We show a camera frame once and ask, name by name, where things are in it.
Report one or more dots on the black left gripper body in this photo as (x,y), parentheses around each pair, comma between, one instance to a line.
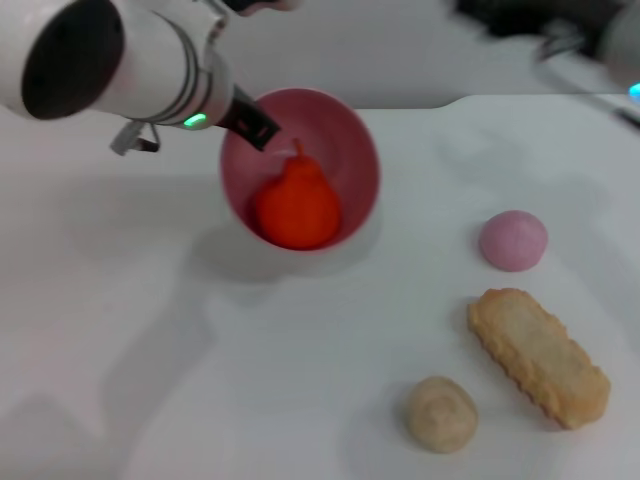
(235,112)

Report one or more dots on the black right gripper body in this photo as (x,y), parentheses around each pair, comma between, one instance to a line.
(530,15)

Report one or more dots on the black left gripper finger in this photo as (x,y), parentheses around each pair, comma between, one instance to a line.
(260,130)

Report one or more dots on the pink plastic bowl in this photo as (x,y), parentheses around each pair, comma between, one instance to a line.
(345,150)

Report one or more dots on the orange toy pear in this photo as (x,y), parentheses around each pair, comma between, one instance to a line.
(300,210)

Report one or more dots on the pink round bun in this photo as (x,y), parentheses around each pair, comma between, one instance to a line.
(512,240)

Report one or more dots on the beige swirl bun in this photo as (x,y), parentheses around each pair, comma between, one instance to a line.
(440,415)

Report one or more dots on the golden fried cutlet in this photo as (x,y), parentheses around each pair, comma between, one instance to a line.
(540,355)

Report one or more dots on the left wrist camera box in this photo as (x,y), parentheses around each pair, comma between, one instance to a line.
(260,5)

